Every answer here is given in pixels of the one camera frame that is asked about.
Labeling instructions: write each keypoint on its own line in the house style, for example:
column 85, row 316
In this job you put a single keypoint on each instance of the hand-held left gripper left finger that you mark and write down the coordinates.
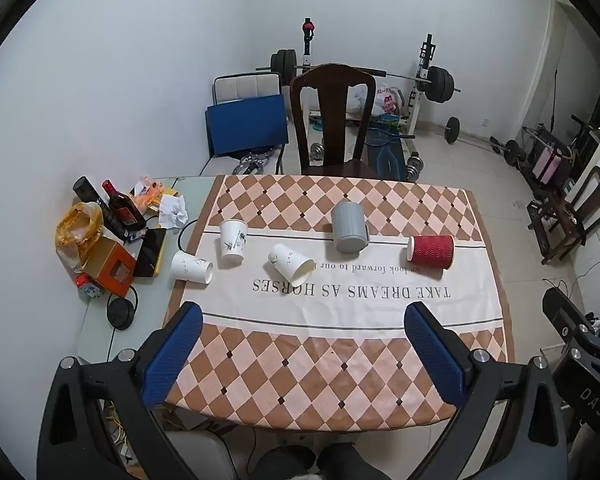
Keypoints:
column 172, row 355

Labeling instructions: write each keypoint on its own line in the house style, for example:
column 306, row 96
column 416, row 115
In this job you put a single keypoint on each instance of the blue board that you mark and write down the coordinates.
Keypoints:
column 247, row 125

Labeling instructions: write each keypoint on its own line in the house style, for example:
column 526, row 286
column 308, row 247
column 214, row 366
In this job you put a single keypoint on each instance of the orange cardboard box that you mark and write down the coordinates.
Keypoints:
column 107, row 265

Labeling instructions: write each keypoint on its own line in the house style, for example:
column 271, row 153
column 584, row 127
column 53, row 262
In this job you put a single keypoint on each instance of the yellow plastic bag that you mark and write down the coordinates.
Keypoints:
column 77, row 232

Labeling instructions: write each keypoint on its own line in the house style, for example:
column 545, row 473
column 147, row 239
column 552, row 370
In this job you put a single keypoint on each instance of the black bottle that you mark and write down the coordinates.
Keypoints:
column 87, row 191

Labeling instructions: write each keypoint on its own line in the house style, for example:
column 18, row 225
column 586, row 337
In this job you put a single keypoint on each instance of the brown wooden chair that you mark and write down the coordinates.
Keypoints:
column 577, row 210

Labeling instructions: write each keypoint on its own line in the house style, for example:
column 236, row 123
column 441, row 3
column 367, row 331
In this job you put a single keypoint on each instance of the checkered printed tablecloth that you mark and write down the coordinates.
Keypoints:
column 330, row 310

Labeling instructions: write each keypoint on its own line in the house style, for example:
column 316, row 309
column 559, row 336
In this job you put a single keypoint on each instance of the pink bag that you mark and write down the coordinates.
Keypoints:
column 549, row 166

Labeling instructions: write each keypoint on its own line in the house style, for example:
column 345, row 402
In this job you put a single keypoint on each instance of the dark wooden chair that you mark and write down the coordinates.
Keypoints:
column 332, row 110

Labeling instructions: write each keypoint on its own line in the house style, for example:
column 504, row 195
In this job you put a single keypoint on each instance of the dark bottle red cap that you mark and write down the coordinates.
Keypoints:
column 122, row 210

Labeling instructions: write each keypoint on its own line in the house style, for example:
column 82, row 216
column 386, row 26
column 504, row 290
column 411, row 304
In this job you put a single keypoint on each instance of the white paper cup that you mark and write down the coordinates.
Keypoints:
column 290, row 261
column 232, row 242
column 190, row 266

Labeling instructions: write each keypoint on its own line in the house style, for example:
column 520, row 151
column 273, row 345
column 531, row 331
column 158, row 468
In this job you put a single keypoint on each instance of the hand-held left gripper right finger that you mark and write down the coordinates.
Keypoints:
column 435, row 355

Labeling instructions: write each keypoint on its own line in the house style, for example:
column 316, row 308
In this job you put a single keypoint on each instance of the crumpled white tissue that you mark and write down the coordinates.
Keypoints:
column 174, row 210

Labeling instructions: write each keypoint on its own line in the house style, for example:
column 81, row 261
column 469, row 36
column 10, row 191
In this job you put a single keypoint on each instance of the chrome metal parts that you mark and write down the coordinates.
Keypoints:
column 252, row 162

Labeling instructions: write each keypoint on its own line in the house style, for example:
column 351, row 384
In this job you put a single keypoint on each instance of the small black barbell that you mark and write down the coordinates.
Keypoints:
column 510, row 150

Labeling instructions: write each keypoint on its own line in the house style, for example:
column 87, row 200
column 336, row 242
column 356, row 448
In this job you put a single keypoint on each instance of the black phone yellow case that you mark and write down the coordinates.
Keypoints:
column 150, row 252

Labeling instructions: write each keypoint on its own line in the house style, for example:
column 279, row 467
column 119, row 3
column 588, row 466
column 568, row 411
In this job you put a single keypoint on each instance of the orange snack packet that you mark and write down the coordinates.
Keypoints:
column 152, row 195

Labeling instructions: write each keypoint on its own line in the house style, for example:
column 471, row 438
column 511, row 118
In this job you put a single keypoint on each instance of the chrome dumbbell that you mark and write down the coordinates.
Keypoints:
column 414, row 165
column 317, row 153

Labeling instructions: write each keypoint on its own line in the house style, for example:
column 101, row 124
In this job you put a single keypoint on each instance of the white barbell rack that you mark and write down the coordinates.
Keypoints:
column 422, row 75

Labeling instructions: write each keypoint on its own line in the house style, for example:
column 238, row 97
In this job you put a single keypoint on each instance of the black dumbbell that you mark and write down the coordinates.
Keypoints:
column 452, row 130

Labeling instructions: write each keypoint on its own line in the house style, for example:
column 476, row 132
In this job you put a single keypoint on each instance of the grey seat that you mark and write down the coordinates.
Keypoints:
column 200, row 455

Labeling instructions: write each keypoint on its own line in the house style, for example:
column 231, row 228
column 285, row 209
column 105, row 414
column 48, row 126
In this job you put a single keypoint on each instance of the red ribbed paper cup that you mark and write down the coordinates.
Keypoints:
column 432, row 250

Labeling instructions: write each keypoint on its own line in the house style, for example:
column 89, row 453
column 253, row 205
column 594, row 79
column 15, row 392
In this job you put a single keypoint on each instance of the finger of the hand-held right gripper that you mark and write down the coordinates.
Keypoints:
column 562, row 312

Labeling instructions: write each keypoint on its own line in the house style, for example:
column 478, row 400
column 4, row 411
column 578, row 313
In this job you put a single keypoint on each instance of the white red plastic bag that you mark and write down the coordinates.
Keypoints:
column 386, row 101

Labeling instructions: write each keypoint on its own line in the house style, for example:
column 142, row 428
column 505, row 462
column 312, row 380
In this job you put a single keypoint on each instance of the white padded chair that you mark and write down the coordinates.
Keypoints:
column 245, row 87

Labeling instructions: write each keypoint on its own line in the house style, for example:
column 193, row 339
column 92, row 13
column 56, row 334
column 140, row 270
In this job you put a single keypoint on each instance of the small red blue packet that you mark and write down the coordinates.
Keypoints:
column 89, row 287

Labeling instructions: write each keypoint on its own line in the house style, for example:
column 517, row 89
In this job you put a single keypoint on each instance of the grey mug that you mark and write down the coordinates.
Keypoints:
column 349, row 227

